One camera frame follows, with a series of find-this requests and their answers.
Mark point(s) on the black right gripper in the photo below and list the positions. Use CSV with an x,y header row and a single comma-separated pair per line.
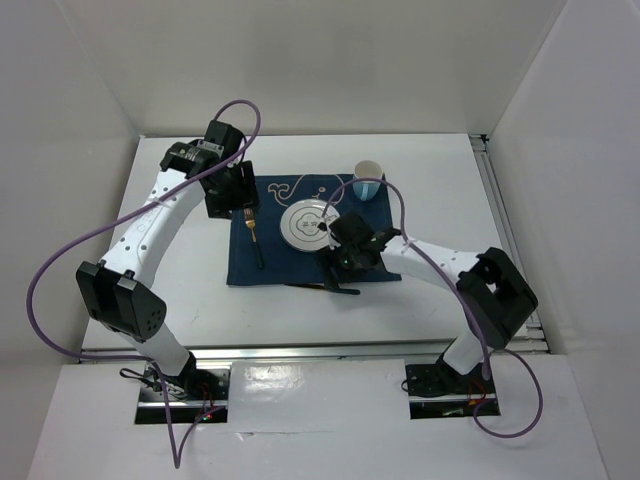
x,y
331,257

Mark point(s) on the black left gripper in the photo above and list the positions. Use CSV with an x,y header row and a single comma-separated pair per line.
x,y
245,196

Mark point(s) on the gold knife dark handle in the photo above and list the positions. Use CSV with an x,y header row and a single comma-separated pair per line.
x,y
310,286

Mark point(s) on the gold fork dark handle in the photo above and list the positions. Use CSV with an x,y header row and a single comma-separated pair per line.
x,y
250,223

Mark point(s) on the blue fabric placemat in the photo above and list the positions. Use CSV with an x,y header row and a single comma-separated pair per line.
x,y
284,265

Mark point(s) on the white round plate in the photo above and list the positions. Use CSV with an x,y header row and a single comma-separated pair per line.
x,y
299,224

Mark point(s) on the white and blue mug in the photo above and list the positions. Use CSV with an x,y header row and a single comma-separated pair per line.
x,y
367,175

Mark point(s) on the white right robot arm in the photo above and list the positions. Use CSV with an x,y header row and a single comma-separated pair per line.
x,y
495,298

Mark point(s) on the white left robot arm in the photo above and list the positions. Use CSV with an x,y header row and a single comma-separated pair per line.
x,y
117,290

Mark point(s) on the aluminium front rail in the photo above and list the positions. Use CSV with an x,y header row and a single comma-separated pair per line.
x,y
335,351

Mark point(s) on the aluminium rail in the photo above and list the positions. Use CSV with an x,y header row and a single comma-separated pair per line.
x,y
335,351
531,337

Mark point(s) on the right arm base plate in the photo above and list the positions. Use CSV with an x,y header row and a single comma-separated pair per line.
x,y
437,392

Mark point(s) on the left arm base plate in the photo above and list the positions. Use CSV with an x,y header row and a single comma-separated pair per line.
x,y
185,407

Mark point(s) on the aluminium right side rail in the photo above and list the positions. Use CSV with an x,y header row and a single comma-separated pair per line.
x,y
531,337

